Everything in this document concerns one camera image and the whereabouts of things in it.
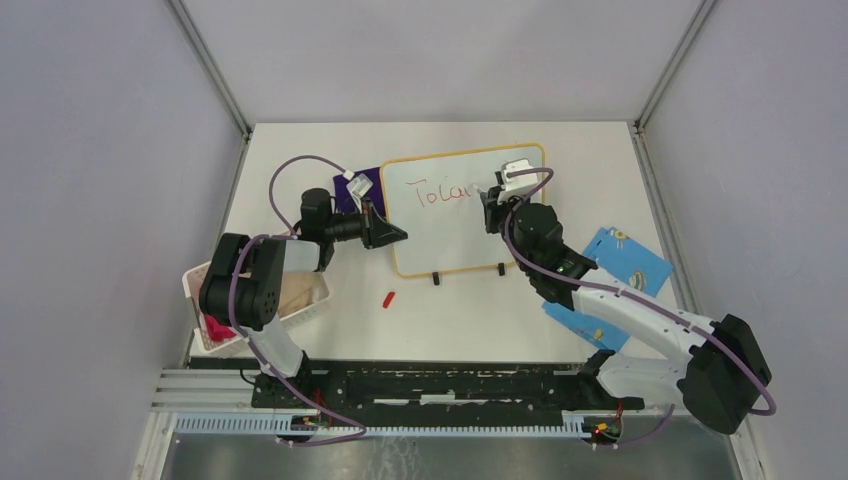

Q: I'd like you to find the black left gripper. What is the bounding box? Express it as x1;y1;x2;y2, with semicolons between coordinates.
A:
324;197;406;249

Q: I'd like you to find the red marker cap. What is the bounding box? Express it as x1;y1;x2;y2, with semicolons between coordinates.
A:
382;291;396;309

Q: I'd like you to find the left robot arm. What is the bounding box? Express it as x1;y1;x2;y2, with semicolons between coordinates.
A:
198;188;408;408

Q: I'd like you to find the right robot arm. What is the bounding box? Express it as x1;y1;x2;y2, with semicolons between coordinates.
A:
479;186;776;435

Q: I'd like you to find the yellow framed whiteboard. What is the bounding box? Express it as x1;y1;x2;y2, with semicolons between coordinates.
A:
380;143;545;278

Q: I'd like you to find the purple cloth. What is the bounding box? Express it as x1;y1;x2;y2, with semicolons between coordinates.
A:
332;167;386;216

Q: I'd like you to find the beige cloth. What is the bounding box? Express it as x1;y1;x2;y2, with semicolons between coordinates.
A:
278;272;329;318

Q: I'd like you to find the blue cartoon print cloth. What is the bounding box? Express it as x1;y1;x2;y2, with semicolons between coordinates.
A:
542;227;673;351

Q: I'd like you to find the red cloth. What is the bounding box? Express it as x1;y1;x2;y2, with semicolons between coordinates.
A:
203;314;237;343

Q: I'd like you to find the white plastic basket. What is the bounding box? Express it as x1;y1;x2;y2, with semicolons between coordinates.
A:
182;262;332;358

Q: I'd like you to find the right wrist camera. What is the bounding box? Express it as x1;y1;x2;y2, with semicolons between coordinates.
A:
496;158;554;204

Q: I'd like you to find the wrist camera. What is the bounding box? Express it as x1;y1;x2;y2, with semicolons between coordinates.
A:
496;158;554;204
342;170;373;212

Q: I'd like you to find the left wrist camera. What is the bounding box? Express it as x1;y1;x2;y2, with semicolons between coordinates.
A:
342;170;373;212

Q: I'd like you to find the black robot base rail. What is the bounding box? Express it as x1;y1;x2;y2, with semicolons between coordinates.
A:
292;359;645;429

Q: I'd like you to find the left aluminium frame post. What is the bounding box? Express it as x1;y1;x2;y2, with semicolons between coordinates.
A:
164;0;253;139

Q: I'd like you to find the white slotted cable duct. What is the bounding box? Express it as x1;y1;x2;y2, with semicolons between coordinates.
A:
174;413;590;439

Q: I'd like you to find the grey aluminium frame post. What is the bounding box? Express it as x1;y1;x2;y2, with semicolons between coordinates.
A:
633;0;719;132

